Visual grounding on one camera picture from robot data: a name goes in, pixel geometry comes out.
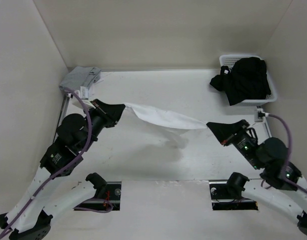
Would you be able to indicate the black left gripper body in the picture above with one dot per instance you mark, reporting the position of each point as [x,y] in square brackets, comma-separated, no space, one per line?
[101,117]

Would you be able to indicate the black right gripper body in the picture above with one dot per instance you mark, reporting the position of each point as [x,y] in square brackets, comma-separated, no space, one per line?
[244,143]

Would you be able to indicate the white tank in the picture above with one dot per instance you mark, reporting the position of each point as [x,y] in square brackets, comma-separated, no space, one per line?
[170,124]
[92,88]

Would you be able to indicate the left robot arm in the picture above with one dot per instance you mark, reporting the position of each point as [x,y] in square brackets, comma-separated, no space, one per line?
[34,215]

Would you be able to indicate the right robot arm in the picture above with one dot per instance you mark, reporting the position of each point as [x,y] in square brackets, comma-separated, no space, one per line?
[287,192]

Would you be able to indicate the folded white tank top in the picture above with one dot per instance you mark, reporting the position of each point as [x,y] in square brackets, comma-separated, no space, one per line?
[92,88]

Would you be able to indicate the folded grey tank top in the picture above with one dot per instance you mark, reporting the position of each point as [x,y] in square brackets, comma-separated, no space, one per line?
[80,77]

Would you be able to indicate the black tank top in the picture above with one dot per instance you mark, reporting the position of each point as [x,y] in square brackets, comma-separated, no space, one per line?
[246,80]

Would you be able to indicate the white plastic basket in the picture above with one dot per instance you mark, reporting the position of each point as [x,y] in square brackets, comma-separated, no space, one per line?
[230,60]

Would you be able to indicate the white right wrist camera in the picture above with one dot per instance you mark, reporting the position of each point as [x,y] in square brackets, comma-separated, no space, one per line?
[260,115]

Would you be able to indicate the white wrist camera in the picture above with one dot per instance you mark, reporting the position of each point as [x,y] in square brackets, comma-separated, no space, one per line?
[260,115]
[84,94]

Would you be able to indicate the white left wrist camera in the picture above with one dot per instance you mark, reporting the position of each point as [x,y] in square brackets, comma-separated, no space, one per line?
[84,94]

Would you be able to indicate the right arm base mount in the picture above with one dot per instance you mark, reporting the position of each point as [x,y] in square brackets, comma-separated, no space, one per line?
[221,200]

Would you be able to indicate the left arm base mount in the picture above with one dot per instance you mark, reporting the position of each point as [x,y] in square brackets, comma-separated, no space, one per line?
[109,201]

